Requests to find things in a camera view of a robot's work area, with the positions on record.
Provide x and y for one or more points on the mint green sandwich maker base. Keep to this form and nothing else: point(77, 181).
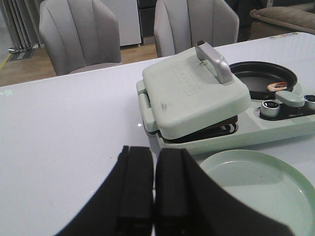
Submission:
point(250, 129)

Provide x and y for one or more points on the silver control knob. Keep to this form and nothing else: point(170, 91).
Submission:
point(309, 102)
point(269, 109)

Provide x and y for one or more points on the shrimp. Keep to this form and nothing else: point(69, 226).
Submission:
point(277, 86)

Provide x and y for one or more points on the right grey upholstered chair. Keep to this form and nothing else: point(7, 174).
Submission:
point(180, 24)

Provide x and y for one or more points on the left silver control knob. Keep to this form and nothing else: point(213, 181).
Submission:
point(269, 109)

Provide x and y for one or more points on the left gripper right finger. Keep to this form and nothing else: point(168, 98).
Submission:
point(189, 203)

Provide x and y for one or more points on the grey upholstered chair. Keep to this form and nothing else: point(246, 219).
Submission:
point(79, 35)
point(180, 24)

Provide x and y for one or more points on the right silver control knob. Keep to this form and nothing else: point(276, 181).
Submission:
point(309, 102)

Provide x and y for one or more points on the beige sofa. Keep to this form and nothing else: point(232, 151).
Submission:
point(282, 17)

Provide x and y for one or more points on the mint green round plate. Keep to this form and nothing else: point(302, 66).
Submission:
point(266, 184)

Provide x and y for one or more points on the white refrigerator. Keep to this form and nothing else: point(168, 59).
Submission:
point(126, 12)

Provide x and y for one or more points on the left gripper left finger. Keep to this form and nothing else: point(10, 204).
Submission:
point(123, 204)

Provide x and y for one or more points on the black round frying pan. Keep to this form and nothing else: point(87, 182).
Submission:
point(257, 75)

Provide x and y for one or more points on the left grey upholstered chair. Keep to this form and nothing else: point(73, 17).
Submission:
point(79, 35)

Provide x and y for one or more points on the mint green sandwich maker lid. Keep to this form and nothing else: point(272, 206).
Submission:
point(190, 91)

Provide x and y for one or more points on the grey curtain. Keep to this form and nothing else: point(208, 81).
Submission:
point(22, 19)

